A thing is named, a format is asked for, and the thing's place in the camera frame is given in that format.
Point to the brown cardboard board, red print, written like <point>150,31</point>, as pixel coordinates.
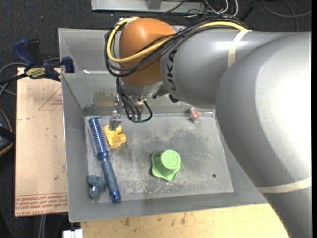
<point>39,145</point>

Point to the blue round hairbrush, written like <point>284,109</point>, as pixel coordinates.
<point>99,140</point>

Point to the grey-blue small toy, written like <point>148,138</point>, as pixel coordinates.
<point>95,183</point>

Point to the grey metal bin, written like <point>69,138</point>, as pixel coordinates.
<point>173,142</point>

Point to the green flower-rimmed cup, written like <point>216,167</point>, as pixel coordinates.
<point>168,163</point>

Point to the red and white small toy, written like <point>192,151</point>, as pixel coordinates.
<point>195,115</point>

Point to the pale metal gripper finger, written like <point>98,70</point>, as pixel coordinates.
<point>114,124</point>
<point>117,106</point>

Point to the yellow toy block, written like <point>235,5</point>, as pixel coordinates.
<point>116,139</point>

